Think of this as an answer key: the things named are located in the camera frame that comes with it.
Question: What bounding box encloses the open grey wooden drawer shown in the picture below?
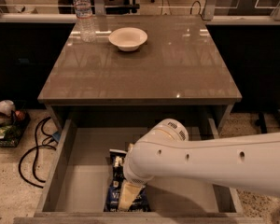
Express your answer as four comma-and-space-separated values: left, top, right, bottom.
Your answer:
14, 120, 264, 224

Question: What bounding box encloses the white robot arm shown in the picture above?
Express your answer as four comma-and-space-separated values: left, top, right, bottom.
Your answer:
119, 119, 280, 210

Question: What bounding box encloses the clear plastic water bottle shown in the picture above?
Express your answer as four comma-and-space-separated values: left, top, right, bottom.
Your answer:
73, 0, 96, 42

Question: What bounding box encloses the black stand with wheel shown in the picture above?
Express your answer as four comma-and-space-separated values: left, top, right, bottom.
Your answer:
255, 109, 280, 133

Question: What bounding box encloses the grey counter cabinet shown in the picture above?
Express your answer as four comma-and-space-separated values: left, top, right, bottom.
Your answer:
36, 14, 243, 133

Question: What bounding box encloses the basket of assorted items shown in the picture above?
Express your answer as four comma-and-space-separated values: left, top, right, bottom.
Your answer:
0, 100, 30, 147

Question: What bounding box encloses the black floor cable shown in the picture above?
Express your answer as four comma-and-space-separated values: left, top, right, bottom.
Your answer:
18, 117, 58, 189

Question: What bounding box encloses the blue Kettle chip bag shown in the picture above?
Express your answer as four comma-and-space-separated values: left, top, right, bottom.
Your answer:
104, 149, 151, 212

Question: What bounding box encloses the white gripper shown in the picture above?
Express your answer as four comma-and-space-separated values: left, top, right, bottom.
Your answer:
119, 144, 153, 211

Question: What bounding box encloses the white ceramic bowl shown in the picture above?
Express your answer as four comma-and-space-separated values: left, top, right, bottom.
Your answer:
108, 27, 147, 51

